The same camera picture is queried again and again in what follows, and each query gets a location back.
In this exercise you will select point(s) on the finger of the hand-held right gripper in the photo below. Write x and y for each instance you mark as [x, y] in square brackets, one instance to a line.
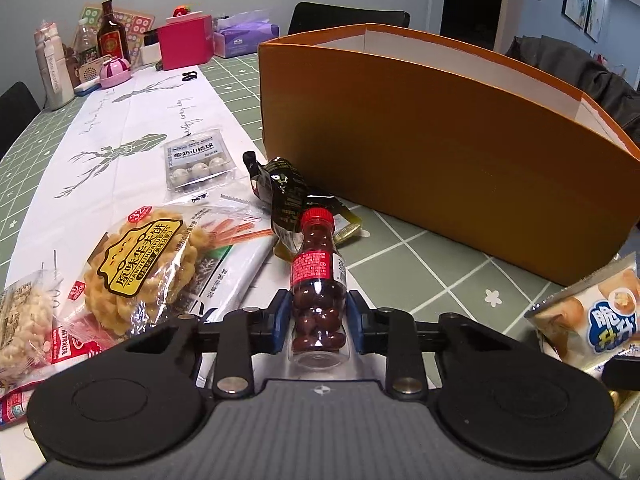
[625, 370]

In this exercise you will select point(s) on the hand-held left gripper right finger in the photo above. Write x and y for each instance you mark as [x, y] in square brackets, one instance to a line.
[357, 324]

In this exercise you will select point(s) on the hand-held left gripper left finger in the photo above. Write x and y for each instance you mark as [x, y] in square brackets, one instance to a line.
[281, 322]

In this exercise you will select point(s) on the small red-capped candy bottle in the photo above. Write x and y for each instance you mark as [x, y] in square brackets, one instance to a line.
[317, 270]

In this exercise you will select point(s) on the yellow-green packet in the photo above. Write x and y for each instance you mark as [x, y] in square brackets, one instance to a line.
[345, 225]

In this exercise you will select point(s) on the round yellow cookie packet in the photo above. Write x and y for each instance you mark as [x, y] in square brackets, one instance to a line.
[140, 265]

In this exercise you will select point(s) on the orange cardboard box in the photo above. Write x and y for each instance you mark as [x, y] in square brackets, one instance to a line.
[425, 160]

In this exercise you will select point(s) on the red and white snack packet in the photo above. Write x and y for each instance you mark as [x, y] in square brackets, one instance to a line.
[12, 407]
[75, 345]

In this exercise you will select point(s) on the clear puffed snack packet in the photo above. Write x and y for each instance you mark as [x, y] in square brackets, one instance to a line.
[20, 325]

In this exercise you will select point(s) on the blue and white chip bag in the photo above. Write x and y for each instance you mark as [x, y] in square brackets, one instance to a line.
[600, 320]

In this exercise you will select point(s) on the white and green packet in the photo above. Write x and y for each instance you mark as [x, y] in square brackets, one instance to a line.
[225, 280]

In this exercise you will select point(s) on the white packet with orange sticks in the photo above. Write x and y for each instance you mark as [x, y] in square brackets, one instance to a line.
[235, 225]

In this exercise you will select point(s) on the black and gold packet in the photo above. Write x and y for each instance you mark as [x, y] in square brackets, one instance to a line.
[285, 190]

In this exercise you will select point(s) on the clear box of white balls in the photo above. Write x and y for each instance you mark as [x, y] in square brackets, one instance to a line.
[200, 157]

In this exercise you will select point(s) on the white printed table runner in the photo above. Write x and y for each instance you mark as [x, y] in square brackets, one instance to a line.
[140, 110]

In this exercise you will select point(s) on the black clip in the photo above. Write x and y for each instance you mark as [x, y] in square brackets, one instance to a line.
[190, 76]

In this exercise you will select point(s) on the purple tissue pack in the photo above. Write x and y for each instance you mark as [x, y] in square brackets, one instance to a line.
[245, 37]

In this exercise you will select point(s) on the pink box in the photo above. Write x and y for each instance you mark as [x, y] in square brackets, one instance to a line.
[185, 42]

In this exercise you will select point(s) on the small white box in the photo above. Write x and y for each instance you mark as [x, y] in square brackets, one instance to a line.
[149, 54]

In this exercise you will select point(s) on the pink round case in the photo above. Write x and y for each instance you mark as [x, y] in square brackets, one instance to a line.
[115, 70]

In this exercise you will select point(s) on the dark jacket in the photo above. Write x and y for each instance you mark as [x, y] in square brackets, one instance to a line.
[575, 70]

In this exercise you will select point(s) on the small blue and white tube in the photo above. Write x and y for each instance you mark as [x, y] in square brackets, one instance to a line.
[86, 89]

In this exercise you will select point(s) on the black chair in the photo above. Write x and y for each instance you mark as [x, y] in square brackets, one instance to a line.
[350, 15]
[17, 115]

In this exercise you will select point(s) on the small wooden radio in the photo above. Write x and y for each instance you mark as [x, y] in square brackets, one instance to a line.
[90, 71]

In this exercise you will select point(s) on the patterned card board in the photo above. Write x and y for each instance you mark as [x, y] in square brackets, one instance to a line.
[140, 27]

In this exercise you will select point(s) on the strawberry ornament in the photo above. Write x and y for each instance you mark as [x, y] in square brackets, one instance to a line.
[182, 10]

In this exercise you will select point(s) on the dark glass bottle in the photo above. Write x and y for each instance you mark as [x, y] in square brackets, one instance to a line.
[110, 35]

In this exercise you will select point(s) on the white tumbler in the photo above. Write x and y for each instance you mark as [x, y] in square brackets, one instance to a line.
[52, 75]

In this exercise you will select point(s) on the clear plastic bottle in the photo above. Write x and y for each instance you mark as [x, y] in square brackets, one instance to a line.
[86, 45]

